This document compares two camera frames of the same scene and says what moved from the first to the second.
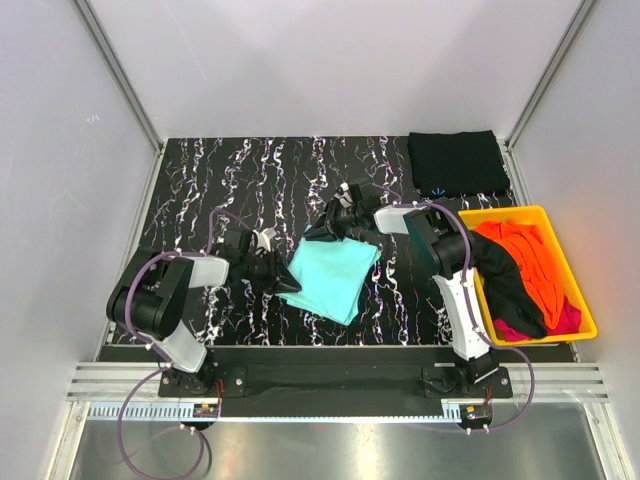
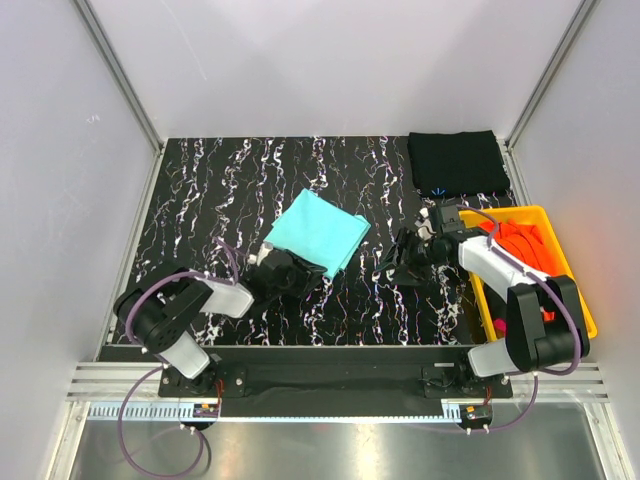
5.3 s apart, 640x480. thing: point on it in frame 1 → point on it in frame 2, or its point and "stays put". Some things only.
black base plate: (269, 381) stays put
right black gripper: (327, 229) → (413, 275)
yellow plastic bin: (538, 216) stays put
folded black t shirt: (458, 164) stays put
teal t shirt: (331, 275) → (320, 230)
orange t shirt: (539, 271) stays put
